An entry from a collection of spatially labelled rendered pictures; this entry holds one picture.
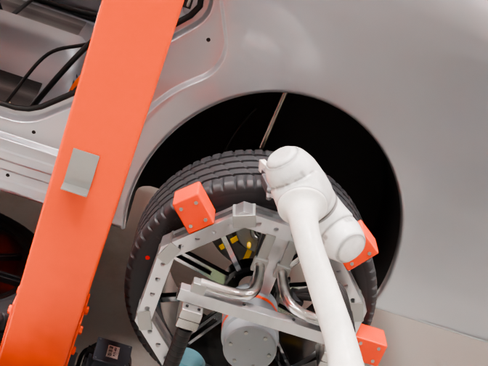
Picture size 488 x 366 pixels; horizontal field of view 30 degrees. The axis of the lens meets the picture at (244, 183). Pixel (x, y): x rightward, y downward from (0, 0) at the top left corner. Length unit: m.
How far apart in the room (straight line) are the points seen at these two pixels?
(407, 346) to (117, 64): 2.66
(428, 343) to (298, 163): 2.67
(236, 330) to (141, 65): 0.66
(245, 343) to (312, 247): 0.48
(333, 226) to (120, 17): 0.62
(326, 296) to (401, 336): 2.61
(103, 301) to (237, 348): 1.60
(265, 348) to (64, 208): 0.57
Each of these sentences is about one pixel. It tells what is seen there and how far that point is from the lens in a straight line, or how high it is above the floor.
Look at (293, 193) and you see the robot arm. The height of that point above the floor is 1.33.
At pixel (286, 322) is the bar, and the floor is 0.98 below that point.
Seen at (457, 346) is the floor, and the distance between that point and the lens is 4.51.
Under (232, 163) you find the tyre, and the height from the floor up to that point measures 1.14.
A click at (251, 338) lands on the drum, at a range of 2.17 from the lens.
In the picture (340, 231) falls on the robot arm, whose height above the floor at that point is 1.26.
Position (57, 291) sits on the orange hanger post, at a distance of 2.21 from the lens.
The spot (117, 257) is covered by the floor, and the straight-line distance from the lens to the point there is 4.04.
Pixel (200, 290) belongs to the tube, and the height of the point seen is 0.99.
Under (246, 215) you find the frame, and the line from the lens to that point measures 2.17.
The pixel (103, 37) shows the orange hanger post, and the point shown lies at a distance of 1.95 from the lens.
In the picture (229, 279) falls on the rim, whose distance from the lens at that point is 2.38.
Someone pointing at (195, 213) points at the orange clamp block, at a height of 1.08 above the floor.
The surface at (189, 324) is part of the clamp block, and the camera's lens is 2.07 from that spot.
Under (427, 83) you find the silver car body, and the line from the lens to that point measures 2.54.
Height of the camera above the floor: 2.03
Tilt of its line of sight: 23 degrees down
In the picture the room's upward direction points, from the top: 21 degrees clockwise
